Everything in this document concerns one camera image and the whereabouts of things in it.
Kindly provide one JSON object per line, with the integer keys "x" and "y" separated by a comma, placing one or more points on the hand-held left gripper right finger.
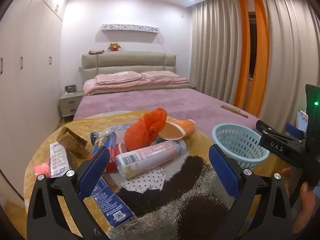
{"x": 225, "y": 172}

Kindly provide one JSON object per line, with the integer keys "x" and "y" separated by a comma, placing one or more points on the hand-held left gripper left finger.
{"x": 93, "y": 172}

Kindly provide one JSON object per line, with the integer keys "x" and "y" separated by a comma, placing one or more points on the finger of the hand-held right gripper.
{"x": 293, "y": 130}
{"x": 275, "y": 143}

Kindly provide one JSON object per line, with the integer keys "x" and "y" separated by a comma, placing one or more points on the light blue plastic basket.
{"x": 240, "y": 140}

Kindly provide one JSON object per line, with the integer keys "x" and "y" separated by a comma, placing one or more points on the white blister pack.
{"x": 58, "y": 160}

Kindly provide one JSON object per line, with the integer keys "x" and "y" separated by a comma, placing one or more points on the white polka dot cloth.
{"x": 147, "y": 181}

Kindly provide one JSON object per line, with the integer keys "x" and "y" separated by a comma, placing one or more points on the pink white plastic bottle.
{"x": 147, "y": 157}

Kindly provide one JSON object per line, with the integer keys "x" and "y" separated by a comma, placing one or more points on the orange paper cup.
{"x": 186, "y": 127}

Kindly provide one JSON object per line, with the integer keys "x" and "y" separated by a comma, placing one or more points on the person's right hand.
{"x": 306, "y": 200}

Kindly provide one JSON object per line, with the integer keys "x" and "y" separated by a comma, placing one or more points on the light blue board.
{"x": 302, "y": 120}

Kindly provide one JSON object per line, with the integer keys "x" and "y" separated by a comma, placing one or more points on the red snack packet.
{"x": 115, "y": 158}

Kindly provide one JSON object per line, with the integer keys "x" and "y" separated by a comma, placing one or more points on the long blue carton box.
{"x": 112, "y": 202}

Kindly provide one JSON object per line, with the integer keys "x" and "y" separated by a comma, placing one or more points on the brown cardboard box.
{"x": 72, "y": 142}

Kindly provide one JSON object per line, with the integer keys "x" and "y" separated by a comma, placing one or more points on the pink wrapper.
{"x": 42, "y": 169}

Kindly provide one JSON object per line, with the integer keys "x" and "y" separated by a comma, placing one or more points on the wooden stick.
{"x": 233, "y": 110}

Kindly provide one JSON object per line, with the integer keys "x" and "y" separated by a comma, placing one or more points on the yellow printed blanket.
{"x": 175, "y": 205}

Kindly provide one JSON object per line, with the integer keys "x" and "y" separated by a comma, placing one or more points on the orange plastic bag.
{"x": 140, "y": 132}

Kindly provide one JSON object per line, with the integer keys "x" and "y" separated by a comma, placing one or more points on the grey nightstand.
{"x": 70, "y": 105}

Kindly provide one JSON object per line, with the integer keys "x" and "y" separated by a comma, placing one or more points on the beige curtain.
{"x": 290, "y": 55}
{"x": 215, "y": 50}

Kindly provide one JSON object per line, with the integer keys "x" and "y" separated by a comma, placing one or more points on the orange curtain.
{"x": 243, "y": 55}
{"x": 262, "y": 55}

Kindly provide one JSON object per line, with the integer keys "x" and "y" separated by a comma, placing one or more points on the purple bedspread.
{"x": 150, "y": 100}

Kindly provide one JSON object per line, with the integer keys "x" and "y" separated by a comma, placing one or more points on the window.
{"x": 252, "y": 42}

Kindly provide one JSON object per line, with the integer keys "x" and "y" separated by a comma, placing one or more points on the pink pillow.
{"x": 160, "y": 74}
{"x": 117, "y": 77}

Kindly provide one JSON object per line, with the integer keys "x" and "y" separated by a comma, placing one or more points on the white wardrobe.
{"x": 25, "y": 80}

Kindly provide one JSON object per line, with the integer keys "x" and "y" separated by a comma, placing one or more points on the dark cloth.
{"x": 96, "y": 52}

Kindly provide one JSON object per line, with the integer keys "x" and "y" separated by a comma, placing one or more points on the orange plush toy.
{"x": 113, "y": 47}

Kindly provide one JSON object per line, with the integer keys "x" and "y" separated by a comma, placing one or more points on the dark picture frame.
{"x": 70, "y": 89}

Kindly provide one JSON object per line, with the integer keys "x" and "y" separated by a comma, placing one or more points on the white printed wall shelf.
{"x": 130, "y": 28}

